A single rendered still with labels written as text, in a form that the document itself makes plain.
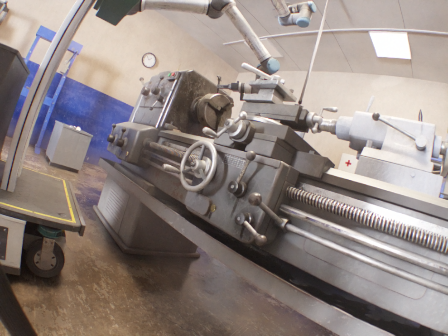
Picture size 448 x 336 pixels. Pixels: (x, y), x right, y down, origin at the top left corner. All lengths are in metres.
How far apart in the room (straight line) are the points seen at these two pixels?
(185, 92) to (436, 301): 1.79
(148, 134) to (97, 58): 3.45
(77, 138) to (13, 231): 2.64
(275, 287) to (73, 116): 4.52
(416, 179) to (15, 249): 1.44
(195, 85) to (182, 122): 0.29
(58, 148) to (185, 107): 2.13
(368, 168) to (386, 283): 0.41
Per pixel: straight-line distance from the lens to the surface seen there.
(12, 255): 1.06
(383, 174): 0.95
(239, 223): 0.80
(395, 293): 0.86
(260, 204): 0.69
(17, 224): 1.00
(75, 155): 3.57
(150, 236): 1.72
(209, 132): 0.87
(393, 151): 1.00
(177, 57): 5.69
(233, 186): 0.84
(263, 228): 0.83
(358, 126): 1.12
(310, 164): 0.91
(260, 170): 0.85
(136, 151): 1.70
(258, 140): 0.89
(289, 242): 0.94
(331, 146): 4.57
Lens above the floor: 0.69
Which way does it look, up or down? 2 degrees up
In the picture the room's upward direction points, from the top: 20 degrees clockwise
